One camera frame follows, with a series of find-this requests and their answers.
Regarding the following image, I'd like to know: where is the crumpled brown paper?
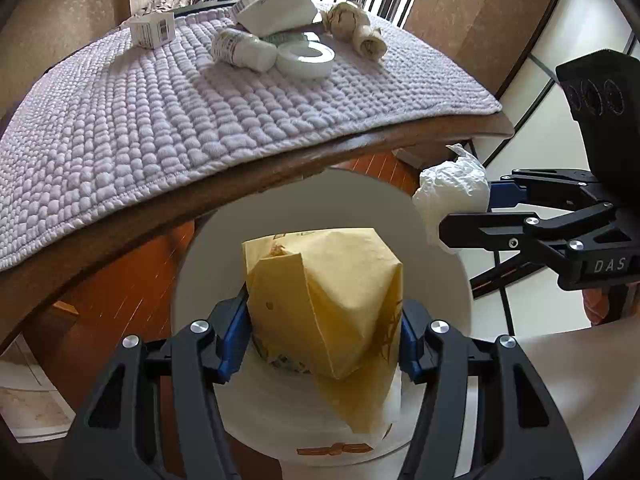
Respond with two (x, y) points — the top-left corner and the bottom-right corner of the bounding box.
(351, 24), (389, 60)
(321, 1), (372, 41)

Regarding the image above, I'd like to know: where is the person's right hand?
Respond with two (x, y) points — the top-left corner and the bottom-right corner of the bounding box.
(584, 287), (610, 326)

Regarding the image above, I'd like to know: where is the white plastic bag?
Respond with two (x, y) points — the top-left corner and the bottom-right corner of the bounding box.
(412, 143), (491, 246)

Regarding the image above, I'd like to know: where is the lilac quilted blanket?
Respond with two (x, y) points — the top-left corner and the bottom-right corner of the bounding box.
(0, 2), (503, 273)

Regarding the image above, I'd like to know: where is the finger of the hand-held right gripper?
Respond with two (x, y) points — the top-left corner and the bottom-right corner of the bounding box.
(487, 167), (603, 211)
(439, 203), (618, 273)

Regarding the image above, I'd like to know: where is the yellow paper bag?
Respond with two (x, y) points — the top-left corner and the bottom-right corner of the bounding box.
(241, 227), (405, 436)

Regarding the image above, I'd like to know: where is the white pill bottle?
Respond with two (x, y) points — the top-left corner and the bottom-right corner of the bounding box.
(210, 27), (278, 72)

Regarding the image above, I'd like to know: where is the white plastic pouch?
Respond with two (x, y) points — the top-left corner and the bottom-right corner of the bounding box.
(234, 0), (319, 37)

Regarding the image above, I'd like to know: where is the white box with barcode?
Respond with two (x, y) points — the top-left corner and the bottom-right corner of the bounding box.
(130, 11), (176, 50)

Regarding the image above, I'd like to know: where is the white trash bin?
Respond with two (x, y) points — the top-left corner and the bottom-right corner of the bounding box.
(170, 167), (476, 466)

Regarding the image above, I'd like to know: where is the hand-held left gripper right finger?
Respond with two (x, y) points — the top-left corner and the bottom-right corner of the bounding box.
(397, 299), (586, 480)

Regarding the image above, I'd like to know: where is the clear tape roll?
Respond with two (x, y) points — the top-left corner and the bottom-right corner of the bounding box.
(276, 40), (335, 79)

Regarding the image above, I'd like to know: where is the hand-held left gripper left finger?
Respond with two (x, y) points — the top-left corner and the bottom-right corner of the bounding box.
(52, 287), (251, 480)

